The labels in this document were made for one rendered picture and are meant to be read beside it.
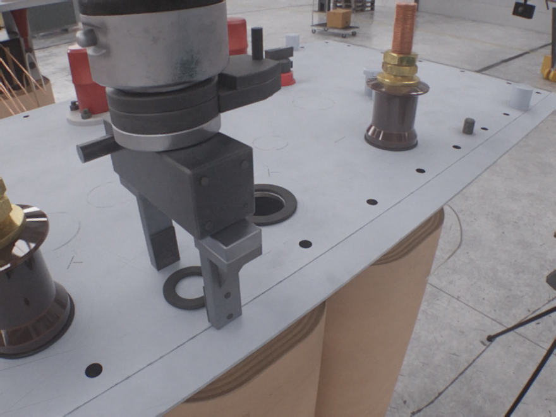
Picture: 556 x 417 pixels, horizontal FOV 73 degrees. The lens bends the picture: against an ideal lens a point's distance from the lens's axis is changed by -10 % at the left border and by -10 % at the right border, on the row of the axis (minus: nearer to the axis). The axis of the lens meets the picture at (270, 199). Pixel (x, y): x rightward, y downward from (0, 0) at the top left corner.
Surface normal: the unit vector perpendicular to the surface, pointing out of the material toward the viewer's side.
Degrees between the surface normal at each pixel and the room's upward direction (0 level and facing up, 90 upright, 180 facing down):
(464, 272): 0
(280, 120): 0
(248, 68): 0
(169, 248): 90
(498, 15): 90
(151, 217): 90
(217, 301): 90
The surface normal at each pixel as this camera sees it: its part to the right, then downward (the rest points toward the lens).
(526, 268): -0.01, -0.85
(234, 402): 0.47, 0.47
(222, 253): -0.74, 0.36
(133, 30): 0.07, 0.53
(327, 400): -0.29, 0.51
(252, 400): 0.66, 0.39
